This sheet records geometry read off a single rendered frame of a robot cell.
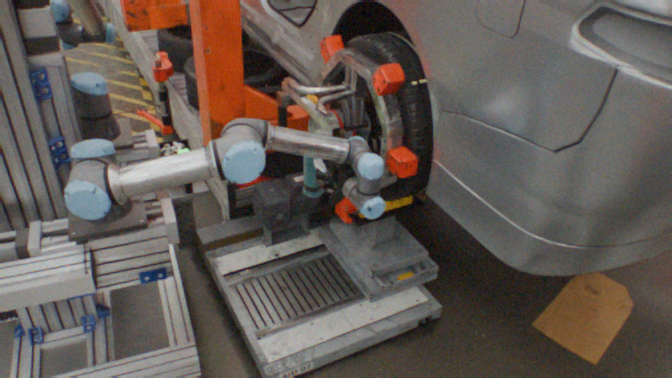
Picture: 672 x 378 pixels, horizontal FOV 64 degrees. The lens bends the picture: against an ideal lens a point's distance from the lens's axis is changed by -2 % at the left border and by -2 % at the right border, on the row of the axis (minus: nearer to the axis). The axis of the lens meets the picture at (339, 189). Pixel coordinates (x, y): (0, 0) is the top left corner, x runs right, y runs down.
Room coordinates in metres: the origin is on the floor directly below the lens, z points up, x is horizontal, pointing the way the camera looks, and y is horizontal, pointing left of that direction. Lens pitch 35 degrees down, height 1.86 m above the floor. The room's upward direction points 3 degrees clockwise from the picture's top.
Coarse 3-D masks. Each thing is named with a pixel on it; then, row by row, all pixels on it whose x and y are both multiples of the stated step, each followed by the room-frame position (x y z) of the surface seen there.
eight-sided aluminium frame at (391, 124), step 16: (352, 48) 2.02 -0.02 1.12; (336, 64) 2.01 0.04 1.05; (352, 64) 1.91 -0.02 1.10; (368, 64) 1.89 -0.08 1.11; (320, 80) 2.11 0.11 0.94; (368, 80) 1.80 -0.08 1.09; (320, 96) 2.12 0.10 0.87; (384, 96) 1.79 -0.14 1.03; (384, 112) 1.72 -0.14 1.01; (384, 128) 1.70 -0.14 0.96; (400, 128) 1.70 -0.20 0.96; (384, 144) 1.69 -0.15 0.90; (400, 144) 1.70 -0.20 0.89; (384, 160) 1.68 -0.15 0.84; (384, 176) 1.68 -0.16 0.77
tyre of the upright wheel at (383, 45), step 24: (360, 48) 2.02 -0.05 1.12; (384, 48) 1.90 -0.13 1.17; (408, 48) 1.93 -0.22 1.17; (408, 72) 1.81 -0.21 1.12; (408, 96) 1.75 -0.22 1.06; (408, 120) 1.72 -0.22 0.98; (408, 144) 1.71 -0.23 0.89; (432, 144) 1.71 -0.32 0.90; (384, 192) 1.80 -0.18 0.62; (408, 192) 1.73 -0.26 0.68
